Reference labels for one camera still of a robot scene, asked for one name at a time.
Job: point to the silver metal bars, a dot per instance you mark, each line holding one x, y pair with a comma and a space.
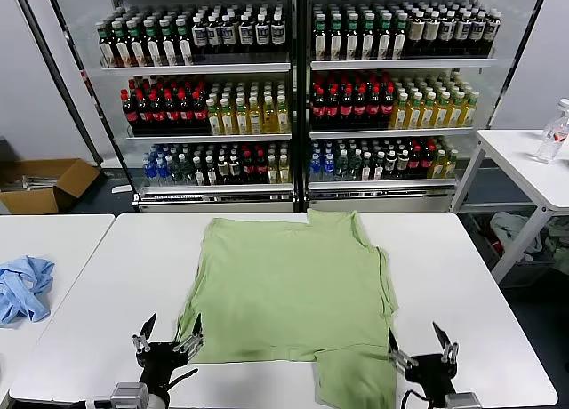
35, 182

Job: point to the green-cap dark tea bottle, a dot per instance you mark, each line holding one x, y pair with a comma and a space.
106, 49
167, 48
120, 49
352, 41
385, 40
320, 42
336, 42
135, 49
368, 41
151, 49
400, 39
183, 47

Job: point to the white-cap blue-label drink bottle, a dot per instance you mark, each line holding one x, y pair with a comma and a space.
246, 35
228, 35
462, 33
199, 37
447, 33
214, 36
478, 33
262, 34
278, 34
492, 32

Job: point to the beige-label dark drink bottle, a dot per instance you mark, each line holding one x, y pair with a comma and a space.
416, 33
432, 33

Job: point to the metal drinks shelf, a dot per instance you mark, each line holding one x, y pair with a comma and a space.
195, 68

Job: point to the small blue drink bottle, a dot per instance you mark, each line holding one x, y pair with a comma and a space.
149, 173
315, 170
162, 173
328, 170

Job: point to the crumpled pale green cloth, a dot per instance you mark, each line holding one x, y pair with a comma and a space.
560, 240

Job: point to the green-cap yellow tea bottle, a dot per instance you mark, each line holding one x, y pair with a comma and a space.
429, 112
283, 116
214, 120
255, 118
269, 117
401, 113
241, 119
443, 112
471, 110
415, 113
227, 119
457, 111

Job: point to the grey storage crate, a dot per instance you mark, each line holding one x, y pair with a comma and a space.
538, 273

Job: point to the crumpled light blue cloth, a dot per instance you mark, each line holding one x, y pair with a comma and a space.
26, 289

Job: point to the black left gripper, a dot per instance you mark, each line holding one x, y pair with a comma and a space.
162, 360

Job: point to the small white plastic strip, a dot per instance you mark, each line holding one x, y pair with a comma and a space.
121, 189

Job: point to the small green-tinted water bottle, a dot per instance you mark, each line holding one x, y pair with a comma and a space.
354, 168
187, 172
175, 172
342, 168

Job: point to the open cardboard box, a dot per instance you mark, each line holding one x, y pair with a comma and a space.
31, 200

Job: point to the small red-cap cola bottle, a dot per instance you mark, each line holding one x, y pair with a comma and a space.
414, 165
249, 170
261, 170
427, 164

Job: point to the white beverage display cooler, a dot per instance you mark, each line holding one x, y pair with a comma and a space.
400, 63

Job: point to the light green polo shirt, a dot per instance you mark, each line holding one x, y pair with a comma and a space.
289, 293

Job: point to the small yellow tea bottle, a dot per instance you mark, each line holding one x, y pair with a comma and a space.
450, 165
272, 171
284, 170
438, 166

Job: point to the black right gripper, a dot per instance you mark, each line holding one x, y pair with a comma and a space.
433, 373

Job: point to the small green-cap dark bottle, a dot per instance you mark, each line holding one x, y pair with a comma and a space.
198, 173
211, 172
378, 168
366, 169

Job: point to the black-framed glass cooler door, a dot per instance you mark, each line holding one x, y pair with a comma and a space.
515, 26
60, 49

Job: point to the clear plastic water bottle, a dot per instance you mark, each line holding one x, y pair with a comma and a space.
551, 142

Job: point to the white side table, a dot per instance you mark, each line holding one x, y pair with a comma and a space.
511, 146

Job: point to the crumpled white cloth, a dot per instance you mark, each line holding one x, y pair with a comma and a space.
511, 231

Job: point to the small beige-label drink bottle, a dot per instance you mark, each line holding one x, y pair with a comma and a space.
234, 171
222, 171
390, 167
403, 166

